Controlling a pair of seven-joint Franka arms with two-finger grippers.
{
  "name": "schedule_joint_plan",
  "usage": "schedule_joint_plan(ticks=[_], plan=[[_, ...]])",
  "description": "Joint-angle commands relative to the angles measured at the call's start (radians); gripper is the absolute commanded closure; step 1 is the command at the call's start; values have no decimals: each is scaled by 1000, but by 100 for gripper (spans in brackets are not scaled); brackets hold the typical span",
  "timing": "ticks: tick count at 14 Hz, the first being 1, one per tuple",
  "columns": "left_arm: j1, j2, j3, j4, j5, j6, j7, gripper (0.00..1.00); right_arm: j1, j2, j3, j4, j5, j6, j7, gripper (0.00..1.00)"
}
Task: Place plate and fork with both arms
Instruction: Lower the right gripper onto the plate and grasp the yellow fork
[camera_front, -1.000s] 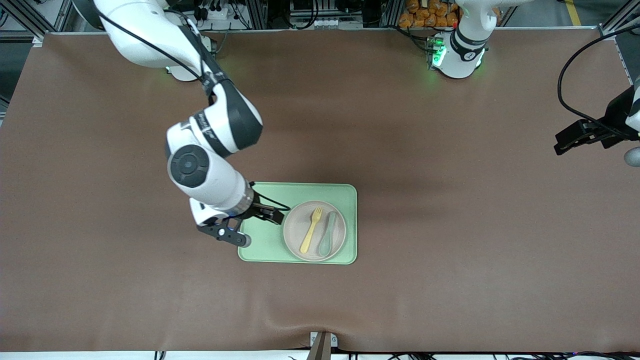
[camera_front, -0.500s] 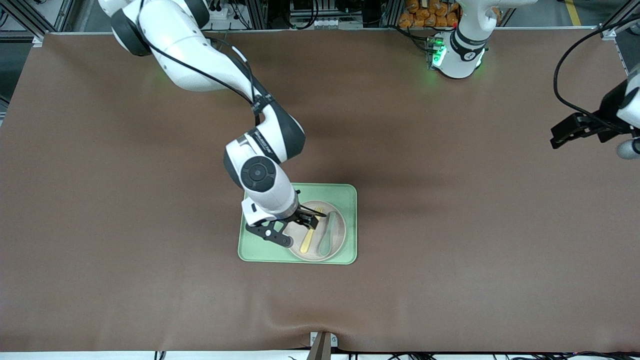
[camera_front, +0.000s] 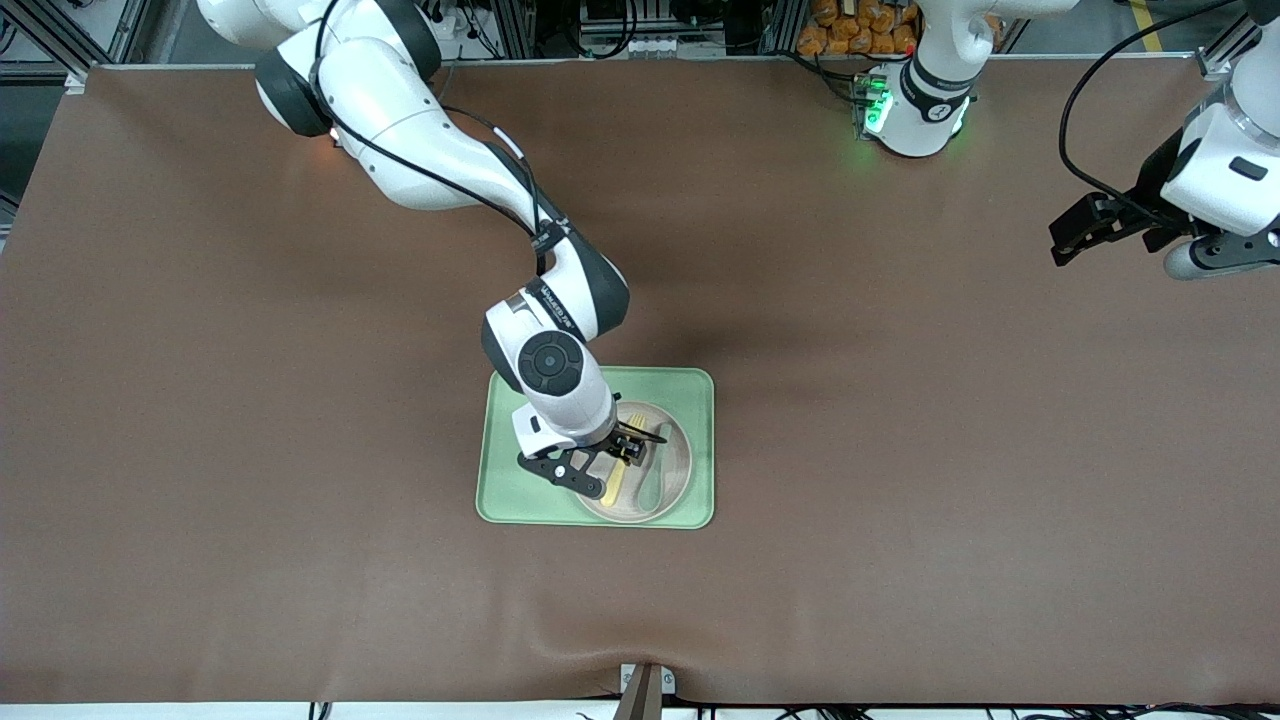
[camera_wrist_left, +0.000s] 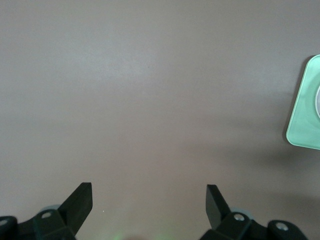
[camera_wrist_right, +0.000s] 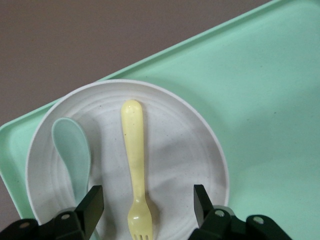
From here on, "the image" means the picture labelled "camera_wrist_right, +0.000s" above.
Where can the yellow plastic fork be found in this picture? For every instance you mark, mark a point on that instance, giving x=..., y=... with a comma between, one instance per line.
x=133, y=137

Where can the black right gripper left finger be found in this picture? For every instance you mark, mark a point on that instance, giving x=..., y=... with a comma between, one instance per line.
x=90, y=207

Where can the light green rectangular tray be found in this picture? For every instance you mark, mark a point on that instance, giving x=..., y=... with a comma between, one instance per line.
x=250, y=100

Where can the beige round plate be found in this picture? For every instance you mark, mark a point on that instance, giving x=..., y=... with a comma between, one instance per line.
x=180, y=155

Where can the light green plastic spoon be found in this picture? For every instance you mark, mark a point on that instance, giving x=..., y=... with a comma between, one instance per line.
x=72, y=150

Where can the brown table cover mat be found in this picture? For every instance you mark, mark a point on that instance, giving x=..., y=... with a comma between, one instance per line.
x=62, y=50

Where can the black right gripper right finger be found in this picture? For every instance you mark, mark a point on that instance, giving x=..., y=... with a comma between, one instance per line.
x=202, y=207

